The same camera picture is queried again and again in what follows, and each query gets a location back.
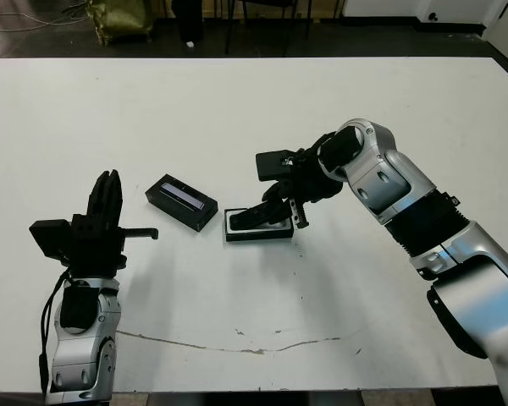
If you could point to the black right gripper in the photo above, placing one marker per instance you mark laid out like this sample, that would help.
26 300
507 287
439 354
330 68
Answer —
311 182

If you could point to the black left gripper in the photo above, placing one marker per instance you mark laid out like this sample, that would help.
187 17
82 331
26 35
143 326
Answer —
95 247

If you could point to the black phone-like camera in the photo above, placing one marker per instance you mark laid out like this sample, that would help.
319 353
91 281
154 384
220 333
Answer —
247 220

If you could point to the black box lid silver stripe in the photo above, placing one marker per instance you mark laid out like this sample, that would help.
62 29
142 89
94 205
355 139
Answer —
181 203

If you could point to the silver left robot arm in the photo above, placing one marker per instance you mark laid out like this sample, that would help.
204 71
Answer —
78 351

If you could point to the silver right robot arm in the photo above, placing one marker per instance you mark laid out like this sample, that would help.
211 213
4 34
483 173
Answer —
385 169

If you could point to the black box base white inlay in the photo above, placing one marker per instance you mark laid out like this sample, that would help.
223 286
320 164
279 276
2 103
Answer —
258 237

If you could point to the yellow-green plastic bag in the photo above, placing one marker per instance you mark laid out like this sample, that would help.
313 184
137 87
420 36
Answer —
118 19

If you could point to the black upright case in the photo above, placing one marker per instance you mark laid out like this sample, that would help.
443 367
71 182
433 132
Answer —
189 21

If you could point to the black round door stop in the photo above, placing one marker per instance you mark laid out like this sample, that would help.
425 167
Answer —
432 16

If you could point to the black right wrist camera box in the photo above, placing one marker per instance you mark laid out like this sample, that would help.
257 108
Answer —
273 165

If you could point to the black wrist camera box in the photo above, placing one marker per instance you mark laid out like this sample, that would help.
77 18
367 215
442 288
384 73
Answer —
273 165
51 237

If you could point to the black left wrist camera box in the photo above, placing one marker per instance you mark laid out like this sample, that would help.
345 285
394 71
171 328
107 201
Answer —
51 237

